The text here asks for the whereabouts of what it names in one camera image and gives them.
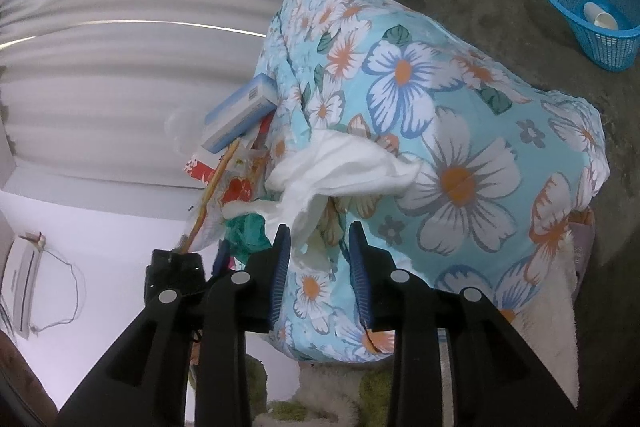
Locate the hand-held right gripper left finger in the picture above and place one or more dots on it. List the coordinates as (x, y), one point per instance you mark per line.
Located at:
(280, 277)

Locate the white tissue paper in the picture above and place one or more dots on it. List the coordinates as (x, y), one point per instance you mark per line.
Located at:
(340, 167)

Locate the green plastic bag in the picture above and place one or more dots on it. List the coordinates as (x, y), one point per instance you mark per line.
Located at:
(247, 232)

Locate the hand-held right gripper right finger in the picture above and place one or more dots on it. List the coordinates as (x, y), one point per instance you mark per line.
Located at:
(357, 264)

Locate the blue floral quilt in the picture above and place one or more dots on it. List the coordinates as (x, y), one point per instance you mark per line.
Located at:
(450, 72)

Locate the blue white cardboard box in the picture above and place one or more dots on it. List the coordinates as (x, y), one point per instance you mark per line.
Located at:
(235, 117)

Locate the white green fluffy blanket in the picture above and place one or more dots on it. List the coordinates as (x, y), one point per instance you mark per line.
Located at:
(545, 307)

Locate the brown wooden furniture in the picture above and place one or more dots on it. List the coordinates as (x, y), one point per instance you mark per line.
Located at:
(20, 377)

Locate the white air conditioner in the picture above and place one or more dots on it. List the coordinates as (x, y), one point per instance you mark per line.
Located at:
(20, 282)

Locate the orange stick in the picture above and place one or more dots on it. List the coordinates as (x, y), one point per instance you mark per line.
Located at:
(216, 179)

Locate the printed clear plastic bag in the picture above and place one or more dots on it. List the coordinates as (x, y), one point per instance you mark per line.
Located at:
(240, 194)

